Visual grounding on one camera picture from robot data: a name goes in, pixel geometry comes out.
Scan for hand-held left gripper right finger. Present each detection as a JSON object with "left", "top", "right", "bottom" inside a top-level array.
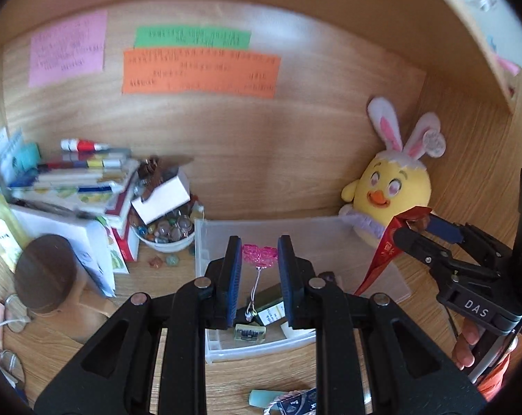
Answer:
[{"left": 278, "top": 234, "right": 488, "bottom": 415}]

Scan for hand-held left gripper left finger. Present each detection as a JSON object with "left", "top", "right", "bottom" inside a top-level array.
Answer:
[{"left": 34, "top": 236, "right": 243, "bottom": 415}]

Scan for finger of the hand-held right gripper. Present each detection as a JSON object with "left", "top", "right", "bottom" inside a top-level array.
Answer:
[
  {"left": 394, "top": 226, "right": 495, "bottom": 284},
  {"left": 429, "top": 215, "right": 510, "bottom": 269}
]

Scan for red paper packet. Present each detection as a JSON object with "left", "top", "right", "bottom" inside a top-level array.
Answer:
[{"left": 354, "top": 205, "right": 430, "bottom": 297}]

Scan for small clear black charm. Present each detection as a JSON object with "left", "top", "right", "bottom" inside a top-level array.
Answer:
[{"left": 232, "top": 324, "right": 266, "bottom": 344}]

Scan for clear plastic storage box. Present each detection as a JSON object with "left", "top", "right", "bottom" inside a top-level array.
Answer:
[{"left": 194, "top": 216, "right": 413, "bottom": 364}]

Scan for pale green bar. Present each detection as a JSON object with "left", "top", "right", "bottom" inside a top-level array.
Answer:
[{"left": 249, "top": 389, "right": 287, "bottom": 408}]

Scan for person's right forearm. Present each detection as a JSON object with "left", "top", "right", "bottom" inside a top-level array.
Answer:
[{"left": 477, "top": 352, "right": 522, "bottom": 403}]

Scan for person's right hand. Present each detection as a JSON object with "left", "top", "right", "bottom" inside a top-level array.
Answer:
[{"left": 451, "top": 317, "right": 482, "bottom": 370}]

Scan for yellow chick plush toy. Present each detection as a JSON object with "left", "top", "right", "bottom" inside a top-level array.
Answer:
[{"left": 339, "top": 97, "right": 447, "bottom": 249}]

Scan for white bowl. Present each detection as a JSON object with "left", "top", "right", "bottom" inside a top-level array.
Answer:
[{"left": 131, "top": 216, "right": 196, "bottom": 253}]

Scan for white cardboard box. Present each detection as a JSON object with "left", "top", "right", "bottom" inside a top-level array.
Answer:
[{"left": 131, "top": 173, "right": 191, "bottom": 224}]

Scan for red white box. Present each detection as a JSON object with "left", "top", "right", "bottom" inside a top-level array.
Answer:
[{"left": 109, "top": 220, "right": 140, "bottom": 275}]

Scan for brown hair clip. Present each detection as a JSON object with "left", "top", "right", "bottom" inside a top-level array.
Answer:
[{"left": 137, "top": 156, "right": 166, "bottom": 204}]

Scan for brown mug with lid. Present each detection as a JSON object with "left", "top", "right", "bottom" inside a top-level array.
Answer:
[{"left": 14, "top": 233, "right": 121, "bottom": 347}]

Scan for stack of books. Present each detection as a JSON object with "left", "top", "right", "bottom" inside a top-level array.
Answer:
[{"left": 1, "top": 147, "right": 140, "bottom": 230}]

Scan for wooden shelf board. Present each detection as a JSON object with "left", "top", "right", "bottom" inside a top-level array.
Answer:
[{"left": 410, "top": 0, "right": 522, "bottom": 115}]

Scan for red white tube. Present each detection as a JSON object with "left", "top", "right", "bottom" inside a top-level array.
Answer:
[{"left": 61, "top": 138, "right": 108, "bottom": 153}]

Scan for orange paper note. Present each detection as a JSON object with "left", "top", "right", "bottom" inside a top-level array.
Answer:
[{"left": 121, "top": 48, "right": 281, "bottom": 100}]

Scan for eyeglasses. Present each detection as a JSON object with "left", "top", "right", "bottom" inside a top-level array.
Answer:
[{"left": 0, "top": 293, "right": 33, "bottom": 392}]

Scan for green label bottle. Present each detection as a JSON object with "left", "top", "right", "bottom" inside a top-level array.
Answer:
[{"left": 0, "top": 168, "right": 24, "bottom": 273}]

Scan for green paper note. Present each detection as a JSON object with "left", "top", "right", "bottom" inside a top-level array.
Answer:
[{"left": 133, "top": 26, "right": 251, "bottom": 50}]

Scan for white teal packet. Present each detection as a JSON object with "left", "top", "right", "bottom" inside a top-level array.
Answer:
[{"left": 0, "top": 127, "right": 41, "bottom": 182}]

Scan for pink paper note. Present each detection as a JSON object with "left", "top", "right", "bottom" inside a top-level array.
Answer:
[{"left": 28, "top": 11, "right": 108, "bottom": 88}]

